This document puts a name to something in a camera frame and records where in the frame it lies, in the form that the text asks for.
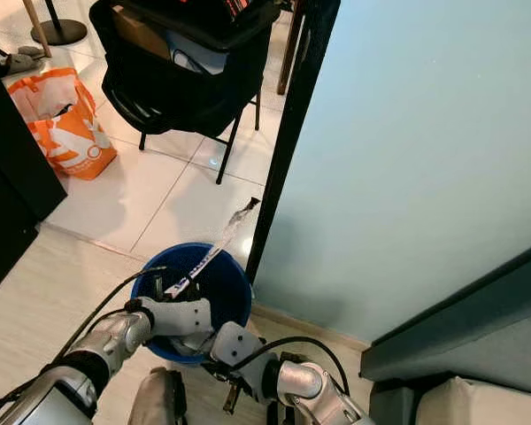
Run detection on black round stand base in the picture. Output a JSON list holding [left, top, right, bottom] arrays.
[[31, 0, 88, 47]]

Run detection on grey slippers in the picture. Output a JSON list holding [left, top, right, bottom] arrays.
[[0, 49, 45, 76]]

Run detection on mattress with beige sheet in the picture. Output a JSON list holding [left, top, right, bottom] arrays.
[[413, 376, 531, 425]]

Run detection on orange white shopping bag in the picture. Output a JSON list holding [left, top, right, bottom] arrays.
[[6, 68, 119, 182]]

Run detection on black cabinet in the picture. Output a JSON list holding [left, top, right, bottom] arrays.
[[0, 44, 67, 306]]

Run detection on white blue plastic bag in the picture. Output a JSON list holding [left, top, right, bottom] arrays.
[[164, 197, 262, 300]]

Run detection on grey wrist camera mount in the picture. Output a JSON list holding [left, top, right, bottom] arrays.
[[142, 297, 215, 339], [208, 321, 271, 373]]

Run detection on grey left robot leg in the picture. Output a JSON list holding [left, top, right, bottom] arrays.
[[127, 367, 189, 425]]

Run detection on brown wooden pole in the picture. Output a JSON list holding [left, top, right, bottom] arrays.
[[19, 0, 52, 59]]

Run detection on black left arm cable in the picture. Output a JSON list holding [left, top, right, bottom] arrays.
[[0, 266, 169, 417]]

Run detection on black partition frame post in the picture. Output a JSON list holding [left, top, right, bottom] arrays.
[[245, 0, 342, 284]]

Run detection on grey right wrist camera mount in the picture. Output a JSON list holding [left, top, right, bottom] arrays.
[[208, 321, 271, 373]]

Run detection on teal upholstered headboard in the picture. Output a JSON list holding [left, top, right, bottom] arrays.
[[360, 239, 531, 395]]

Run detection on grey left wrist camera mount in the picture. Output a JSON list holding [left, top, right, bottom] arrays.
[[142, 297, 215, 339]]

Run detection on black fabric chair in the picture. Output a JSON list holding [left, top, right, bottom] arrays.
[[88, 0, 284, 185]]

